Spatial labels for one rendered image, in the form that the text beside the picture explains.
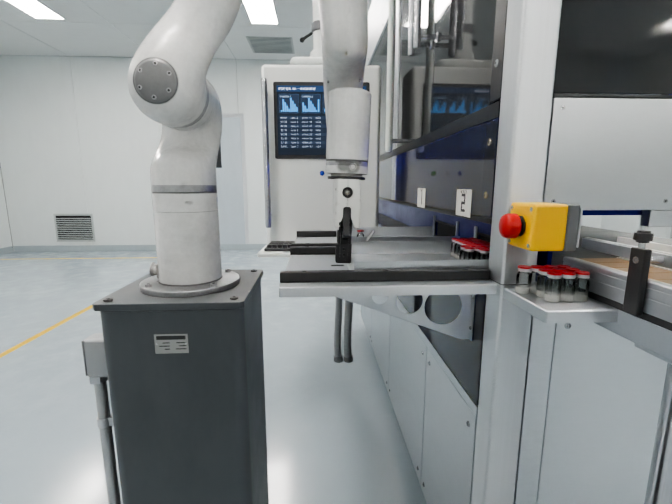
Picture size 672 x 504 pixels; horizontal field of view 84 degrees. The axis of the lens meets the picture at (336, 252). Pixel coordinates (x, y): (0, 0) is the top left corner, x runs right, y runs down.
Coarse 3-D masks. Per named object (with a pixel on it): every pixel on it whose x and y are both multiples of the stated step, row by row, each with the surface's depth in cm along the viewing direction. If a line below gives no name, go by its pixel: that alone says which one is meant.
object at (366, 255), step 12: (360, 252) 97; (372, 252) 98; (384, 252) 98; (396, 252) 98; (408, 252) 98; (420, 252) 98; (432, 252) 99; (444, 252) 99; (348, 264) 82; (360, 264) 72; (372, 264) 72; (384, 264) 72; (396, 264) 72; (408, 264) 72; (420, 264) 72; (432, 264) 73; (444, 264) 73; (456, 264) 73; (468, 264) 73; (480, 264) 73
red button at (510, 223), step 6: (504, 216) 59; (510, 216) 58; (516, 216) 58; (504, 222) 59; (510, 222) 58; (516, 222) 58; (504, 228) 59; (510, 228) 58; (516, 228) 58; (504, 234) 59; (510, 234) 58; (516, 234) 58
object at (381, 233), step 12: (360, 228) 131; (372, 228) 131; (384, 228) 131; (396, 228) 131; (408, 228) 132; (420, 228) 132; (432, 228) 132; (360, 240) 105; (372, 240) 106; (384, 240) 106; (396, 240) 106; (408, 240) 106; (420, 240) 106; (432, 240) 107; (444, 240) 107
